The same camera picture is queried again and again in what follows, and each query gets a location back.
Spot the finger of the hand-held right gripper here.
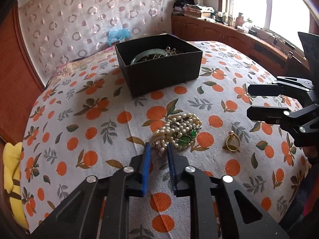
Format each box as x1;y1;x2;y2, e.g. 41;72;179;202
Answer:
247;76;315;108
247;101;319;147

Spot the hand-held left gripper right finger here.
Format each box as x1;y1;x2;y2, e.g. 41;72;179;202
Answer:
166;143;289;239

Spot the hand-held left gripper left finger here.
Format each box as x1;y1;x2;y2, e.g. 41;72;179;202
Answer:
32;142;152;239

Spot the green jade pendant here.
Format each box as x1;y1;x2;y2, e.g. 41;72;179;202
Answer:
174;127;198;146

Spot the gold ring with pearl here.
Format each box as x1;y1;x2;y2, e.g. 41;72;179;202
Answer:
223;131;241;153

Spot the pearl necklace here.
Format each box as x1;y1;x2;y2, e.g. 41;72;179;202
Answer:
152;113;203;155

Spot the black cardboard box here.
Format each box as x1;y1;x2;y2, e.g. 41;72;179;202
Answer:
115;33;203;98

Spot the metal chain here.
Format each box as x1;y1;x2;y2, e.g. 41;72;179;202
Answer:
163;46;187;55

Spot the pale green jade bangle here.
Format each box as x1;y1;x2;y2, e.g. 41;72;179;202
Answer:
131;50;168;64

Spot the orange fruit print tablecloth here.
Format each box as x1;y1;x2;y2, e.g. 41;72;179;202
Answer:
19;41;312;239

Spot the black flat panel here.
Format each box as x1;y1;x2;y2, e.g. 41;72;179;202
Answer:
298;32;319;70

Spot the long wooden cabinet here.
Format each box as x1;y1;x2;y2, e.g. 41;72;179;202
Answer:
171;15;309;77

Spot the pink bottle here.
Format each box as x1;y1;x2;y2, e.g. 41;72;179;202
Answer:
235;12;246;28

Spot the group of small bottles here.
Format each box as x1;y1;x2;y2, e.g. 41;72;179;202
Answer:
216;11;236;26

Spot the window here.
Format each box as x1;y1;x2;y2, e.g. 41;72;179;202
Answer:
219;0;319;38

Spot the pile of books and clothes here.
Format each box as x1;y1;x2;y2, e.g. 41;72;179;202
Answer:
173;0;215;19

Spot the floral blanket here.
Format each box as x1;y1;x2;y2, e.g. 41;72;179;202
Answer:
45;47;120;87

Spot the blue plastic bag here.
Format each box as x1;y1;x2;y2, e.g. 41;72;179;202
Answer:
107;28;131;46

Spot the brown wooden wardrobe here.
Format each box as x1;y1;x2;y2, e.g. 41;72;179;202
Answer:
0;5;45;145

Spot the circle pattern wall curtain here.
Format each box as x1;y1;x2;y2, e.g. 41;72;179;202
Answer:
17;0;170;80

